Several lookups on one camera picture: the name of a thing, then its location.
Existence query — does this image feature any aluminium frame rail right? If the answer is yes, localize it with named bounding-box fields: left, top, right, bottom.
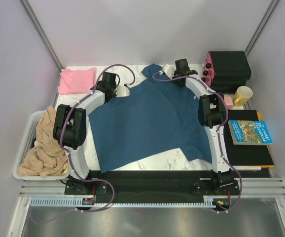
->
left=245, top=0, right=281, bottom=57

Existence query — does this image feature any black pink drawer organizer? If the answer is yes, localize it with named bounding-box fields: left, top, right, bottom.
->
left=201, top=51, right=251, bottom=93

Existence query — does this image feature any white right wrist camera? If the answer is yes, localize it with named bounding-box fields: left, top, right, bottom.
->
left=159, top=64, right=176, bottom=79

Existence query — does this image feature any pink power socket cube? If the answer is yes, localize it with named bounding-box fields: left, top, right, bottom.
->
left=224, top=95, right=233, bottom=108

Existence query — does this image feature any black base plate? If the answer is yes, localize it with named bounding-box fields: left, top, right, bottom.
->
left=65, top=170, right=237, bottom=202

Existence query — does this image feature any yellow mug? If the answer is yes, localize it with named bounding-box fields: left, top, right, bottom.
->
left=233, top=86, right=253, bottom=106

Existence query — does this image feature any pink folded t-shirt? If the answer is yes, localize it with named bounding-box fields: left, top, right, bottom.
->
left=58, top=68, right=97, bottom=95

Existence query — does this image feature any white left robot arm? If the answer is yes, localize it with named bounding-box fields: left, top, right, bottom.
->
left=53, top=72, right=120, bottom=194

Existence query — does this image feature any beige t-shirt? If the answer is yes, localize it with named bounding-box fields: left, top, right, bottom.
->
left=18, top=106, right=69, bottom=178

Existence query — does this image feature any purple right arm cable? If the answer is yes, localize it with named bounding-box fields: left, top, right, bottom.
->
left=152, top=71, right=243, bottom=214

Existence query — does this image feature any blue illustrated book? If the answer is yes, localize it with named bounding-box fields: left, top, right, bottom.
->
left=228, top=119, right=273, bottom=146

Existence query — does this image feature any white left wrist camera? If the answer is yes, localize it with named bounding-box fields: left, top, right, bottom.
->
left=115, top=85, right=130, bottom=97

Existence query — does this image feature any aluminium frame rail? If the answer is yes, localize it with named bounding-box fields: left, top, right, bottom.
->
left=245, top=0, right=281, bottom=57
left=19, top=0, right=63, bottom=71

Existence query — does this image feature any blue t-shirt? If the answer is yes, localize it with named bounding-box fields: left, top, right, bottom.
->
left=89, top=64, right=212, bottom=173

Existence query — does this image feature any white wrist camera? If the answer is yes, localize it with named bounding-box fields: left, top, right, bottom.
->
left=159, top=64, right=176, bottom=79
left=115, top=85, right=130, bottom=97

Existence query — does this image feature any white plastic basket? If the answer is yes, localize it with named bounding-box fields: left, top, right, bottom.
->
left=13, top=110, right=71, bottom=181

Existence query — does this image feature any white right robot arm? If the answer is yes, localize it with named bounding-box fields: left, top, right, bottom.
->
left=170, top=59, right=240, bottom=195

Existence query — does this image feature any white slotted cable duct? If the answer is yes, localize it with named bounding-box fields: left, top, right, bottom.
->
left=30, top=196, right=217, bottom=208

